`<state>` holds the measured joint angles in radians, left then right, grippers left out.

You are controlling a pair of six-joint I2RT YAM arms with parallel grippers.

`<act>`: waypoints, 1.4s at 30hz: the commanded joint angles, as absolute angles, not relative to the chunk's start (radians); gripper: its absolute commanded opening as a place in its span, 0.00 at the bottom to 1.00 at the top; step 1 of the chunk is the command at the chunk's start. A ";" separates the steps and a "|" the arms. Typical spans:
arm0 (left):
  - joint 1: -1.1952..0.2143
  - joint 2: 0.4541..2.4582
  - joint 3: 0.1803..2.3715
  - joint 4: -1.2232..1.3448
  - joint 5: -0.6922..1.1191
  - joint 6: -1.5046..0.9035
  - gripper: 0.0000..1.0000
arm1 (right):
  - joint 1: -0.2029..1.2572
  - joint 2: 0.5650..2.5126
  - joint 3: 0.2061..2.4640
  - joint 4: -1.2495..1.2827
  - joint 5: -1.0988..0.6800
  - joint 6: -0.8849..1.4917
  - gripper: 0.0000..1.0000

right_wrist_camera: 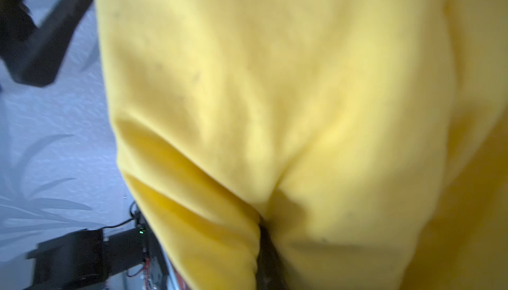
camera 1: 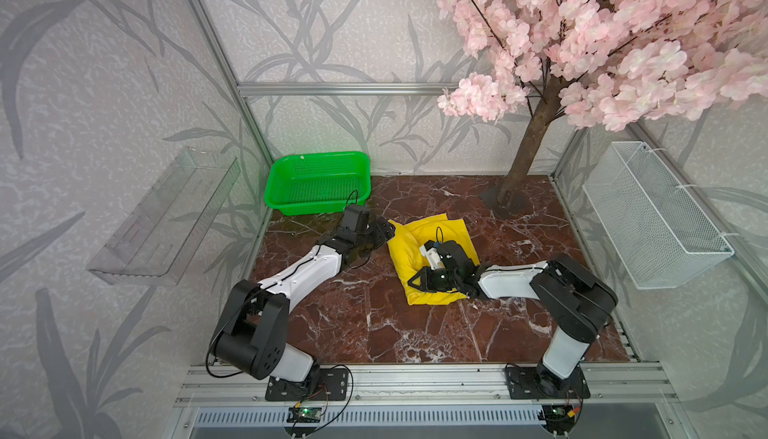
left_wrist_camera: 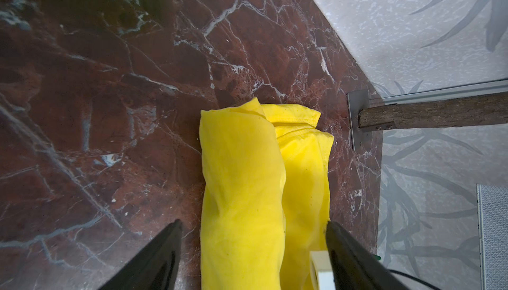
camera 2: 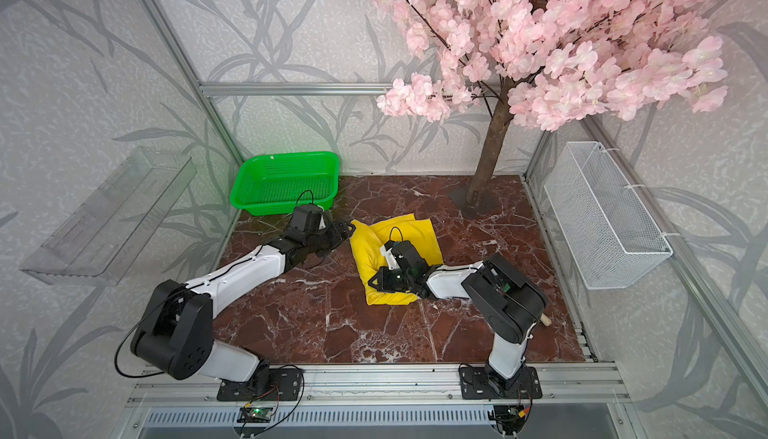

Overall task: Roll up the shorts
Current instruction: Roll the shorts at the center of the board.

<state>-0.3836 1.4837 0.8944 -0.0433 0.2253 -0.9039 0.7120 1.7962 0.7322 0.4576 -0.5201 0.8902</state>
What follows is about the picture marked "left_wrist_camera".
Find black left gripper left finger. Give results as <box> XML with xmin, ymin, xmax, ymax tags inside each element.
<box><xmin>100</xmin><ymin>219</ymin><xmax>183</xmax><ymax>290</ymax></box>

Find white wire mesh basket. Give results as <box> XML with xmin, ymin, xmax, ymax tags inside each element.
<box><xmin>476</xmin><ymin>184</ymin><xmax>507</xmax><ymax>289</ymax></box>

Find yellow shorts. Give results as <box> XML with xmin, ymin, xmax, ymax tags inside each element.
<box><xmin>199</xmin><ymin>99</ymin><xmax>334</xmax><ymax>289</ymax></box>

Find artificial cherry blossom tree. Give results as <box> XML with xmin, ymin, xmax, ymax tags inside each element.
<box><xmin>359</xmin><ymin>92</ymin><xmax>507</xmax><ymax>130</ymax></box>

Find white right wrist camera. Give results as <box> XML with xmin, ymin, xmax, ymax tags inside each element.
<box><xmin>310</xmin><ymin>250</ymin><xmax>335</xmax><ymax>290</ymax></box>

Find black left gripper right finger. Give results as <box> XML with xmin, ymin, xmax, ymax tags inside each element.
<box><xmin>325</xmin><ymin>221</ymin><xmax>407</xmax><ymax>290</ymax></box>

